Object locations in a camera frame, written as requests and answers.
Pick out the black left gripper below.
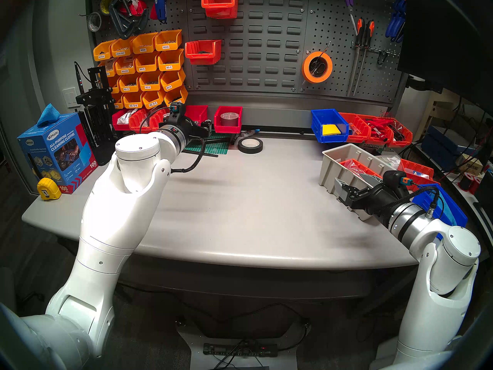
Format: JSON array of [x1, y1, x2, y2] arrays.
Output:
[[184, 117, 213, 141]]

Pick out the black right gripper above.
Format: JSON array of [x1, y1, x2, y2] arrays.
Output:
[[334, 172, 398, 219]]

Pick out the orange bin holding plastic bag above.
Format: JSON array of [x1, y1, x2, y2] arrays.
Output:
[[339, 158, 382, 181]]

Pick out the clear bag of red parts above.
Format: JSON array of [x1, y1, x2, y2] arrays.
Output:
[[344, 160, 372, 178]]

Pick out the red bin holding tape roll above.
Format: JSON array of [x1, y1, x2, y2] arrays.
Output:
[[214, 106, 243, 134]]

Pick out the large grey storage bin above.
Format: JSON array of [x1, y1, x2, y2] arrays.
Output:
[[319, 143, 397, 221]]

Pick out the large blue storage bin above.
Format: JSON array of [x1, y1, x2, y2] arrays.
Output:
[[311, 109, 350, 144]]

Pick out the red and white tool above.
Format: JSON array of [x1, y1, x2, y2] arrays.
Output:
[[117, 0, 148, 17]]

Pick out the red bin with card pack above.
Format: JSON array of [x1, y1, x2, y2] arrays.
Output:
[[186, 105, 210, 126]]

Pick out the green cutting mat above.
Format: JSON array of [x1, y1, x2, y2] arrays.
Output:
[[185, 132, 233, 155]]

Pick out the black tape roll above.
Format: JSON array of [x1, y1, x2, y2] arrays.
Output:
[[238, 137, 264, 155]]

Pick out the yellow bin labelled M4-0.7 HEX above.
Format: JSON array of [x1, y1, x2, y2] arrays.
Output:
[[164, 86, 189, 108]]

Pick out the orange bin with glue bottles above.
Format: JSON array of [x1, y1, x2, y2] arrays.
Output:
[[339, 112, 372, 143]]

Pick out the orange bin with red pliers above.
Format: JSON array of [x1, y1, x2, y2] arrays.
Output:
[[356, 114, 394, 146]]

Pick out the orange bin with blue card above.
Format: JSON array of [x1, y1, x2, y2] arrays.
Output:
[[398, 159, 436, 187]]

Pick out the red bin with screw bag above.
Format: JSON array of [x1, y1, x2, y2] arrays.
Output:
[[149, 107, 172, 134]]

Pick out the yellow bin labelled M3-6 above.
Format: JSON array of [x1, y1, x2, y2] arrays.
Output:
[[160, 68, 187, 92]]

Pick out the yellow bin labelled M2.5-5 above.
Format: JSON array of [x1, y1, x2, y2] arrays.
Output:
[[142, 89, 166, 110]]

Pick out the red bin with clear bag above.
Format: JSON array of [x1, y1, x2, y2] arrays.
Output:
[[129, 109, 153, 134]]

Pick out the yellow bin labelled M3-8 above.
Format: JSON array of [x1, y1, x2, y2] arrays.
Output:
[[139, 70, 163, 92]]

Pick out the yellow bin labelled M3-4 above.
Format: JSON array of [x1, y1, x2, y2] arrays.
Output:
[[157, 49, 185, 72]]

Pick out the yellow bin labelled M2.5-6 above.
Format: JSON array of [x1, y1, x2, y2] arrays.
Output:
[[122, 91, 145, 110]]

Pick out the red bin with white bag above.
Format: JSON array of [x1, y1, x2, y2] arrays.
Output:
[[112, 110, 131, 132]]

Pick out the yellow bin labelled M4-6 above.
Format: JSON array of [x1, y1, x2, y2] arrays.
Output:
[[134, 52, 160, 74]]

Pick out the yellow bin labelled M3-12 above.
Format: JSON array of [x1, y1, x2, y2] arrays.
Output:
[[118, 74, 141, 93]]

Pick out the dark blue storage crate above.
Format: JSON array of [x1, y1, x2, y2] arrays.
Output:
[[421, 125, 461, 166]]

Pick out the blue microfibre cloth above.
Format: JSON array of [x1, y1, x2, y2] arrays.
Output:
[[439, 190, 461, 226]]

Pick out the yellow bin labelled M3X6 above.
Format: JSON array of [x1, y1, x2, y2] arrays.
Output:
[[154, 29, 183, 52]]

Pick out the yellow bin labelled M4X4X6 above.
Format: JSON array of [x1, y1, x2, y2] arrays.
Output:
[[115, 55, 137, 76]]

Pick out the grey pegboard with hand tools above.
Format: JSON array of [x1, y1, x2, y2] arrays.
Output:
[[299, 0, 405, 104]]

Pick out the blue bin holding cloth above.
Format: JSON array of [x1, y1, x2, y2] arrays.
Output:
[[413, 183, 468, 241]]

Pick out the red thread spool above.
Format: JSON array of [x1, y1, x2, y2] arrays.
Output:
[[458, 171, 480, 193]]

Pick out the black metal stand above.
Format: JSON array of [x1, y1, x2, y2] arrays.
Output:
[[75, 67, 121, 166]]

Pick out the small cardboard box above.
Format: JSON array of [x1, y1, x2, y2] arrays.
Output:
[[457, 153, 485, 176]]

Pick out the orange masking tape roll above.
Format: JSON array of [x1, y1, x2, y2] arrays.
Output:
[[302, 51, 334, 83]]

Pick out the yellow bin labelled M3X8 BAD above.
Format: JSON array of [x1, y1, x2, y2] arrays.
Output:
[[110, 37, 135, 58]]

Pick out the grey pegboard with yellow bins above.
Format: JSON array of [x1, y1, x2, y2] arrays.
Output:
[[87, 0, 191, 104]]

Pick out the metal hook rack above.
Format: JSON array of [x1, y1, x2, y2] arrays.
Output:
[[352, 42, 401, 58]]

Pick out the blue cleaning cloths box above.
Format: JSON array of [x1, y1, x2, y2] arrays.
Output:
[[17, 112, 98, 195]]

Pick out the blue cloth in box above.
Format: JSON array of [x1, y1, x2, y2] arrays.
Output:
[[37, 103, 61, 128]]

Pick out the blue spring clamps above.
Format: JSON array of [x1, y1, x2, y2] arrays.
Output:
[[385, 0, 407, 43]]

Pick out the yellow tape measure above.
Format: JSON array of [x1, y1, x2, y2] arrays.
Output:
[[37, 178, 62, 201]]

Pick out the black monitor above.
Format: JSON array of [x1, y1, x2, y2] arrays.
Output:
[[397, 0, 493, 117]]

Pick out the black power strip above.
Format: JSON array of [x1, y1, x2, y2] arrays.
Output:
[[203, 342, 278, 358]]

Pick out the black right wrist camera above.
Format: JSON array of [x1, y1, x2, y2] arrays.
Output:
[[383, 170, 411, 189]]

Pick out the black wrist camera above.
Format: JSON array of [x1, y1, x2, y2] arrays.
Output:
[[383, 170, 411, 189], [169, 101, 187, 123]]

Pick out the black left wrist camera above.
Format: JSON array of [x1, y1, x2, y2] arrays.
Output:
[[169, 101, 187, 123]]

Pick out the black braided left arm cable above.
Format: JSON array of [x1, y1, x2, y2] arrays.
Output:
[[171, 137, 207, 173]]

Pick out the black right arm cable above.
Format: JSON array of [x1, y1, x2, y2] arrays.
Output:
[[401, 180, 444, 220]]

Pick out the orange wall bin with contents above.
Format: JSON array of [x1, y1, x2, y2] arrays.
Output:
[[185, 40, 223, 66]]

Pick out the grey louvered wall panel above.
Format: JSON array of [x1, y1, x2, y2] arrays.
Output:
[[186, 0, 309, 97]]

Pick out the empty orange wall bin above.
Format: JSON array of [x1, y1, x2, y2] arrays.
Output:
[[201, 0, 240, 19]]

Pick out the metal wire peg hook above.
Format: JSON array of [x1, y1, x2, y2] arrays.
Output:
[[310, 41, 331, 75]]

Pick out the black probe with cable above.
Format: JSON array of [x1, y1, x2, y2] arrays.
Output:
[[74, 62, 88, 97]]

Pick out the white wall switch plate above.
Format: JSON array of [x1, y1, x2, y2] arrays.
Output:
[[64, 87, 80, 110]]

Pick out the flat file orange handle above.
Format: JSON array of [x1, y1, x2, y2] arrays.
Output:
[[347, 18, 365, 97]]

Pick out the round file orange handle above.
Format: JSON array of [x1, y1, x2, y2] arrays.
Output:
[[353, 20, 375, 96]]

